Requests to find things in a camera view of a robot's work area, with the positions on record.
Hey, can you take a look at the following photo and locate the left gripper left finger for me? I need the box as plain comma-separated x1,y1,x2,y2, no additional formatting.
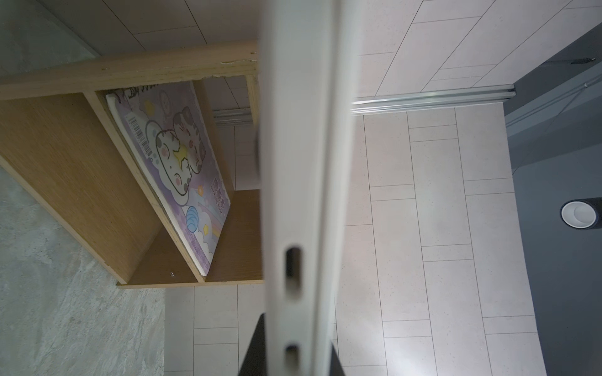
238,313,267,376

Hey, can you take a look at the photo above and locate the purple cat sketchbook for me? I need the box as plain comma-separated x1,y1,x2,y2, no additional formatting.
105,81,231,277

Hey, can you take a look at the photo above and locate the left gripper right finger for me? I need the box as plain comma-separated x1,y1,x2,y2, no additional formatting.
329,345,345,376

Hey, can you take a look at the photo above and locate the wooden shelf unit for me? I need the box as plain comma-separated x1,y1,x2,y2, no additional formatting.
1,41,263,288

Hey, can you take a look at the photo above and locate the silver laptop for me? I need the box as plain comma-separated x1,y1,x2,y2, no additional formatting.
258,1,363,375

